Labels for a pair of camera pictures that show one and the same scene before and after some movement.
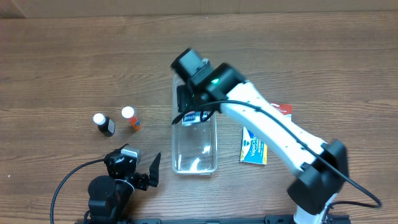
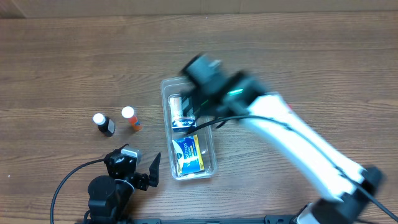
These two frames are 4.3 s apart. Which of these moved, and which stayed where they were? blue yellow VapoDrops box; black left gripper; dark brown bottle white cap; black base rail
Moved: blue yellow VapoDrops box
Stayed: dark brown bottle white cap; black left gripper; black base rail
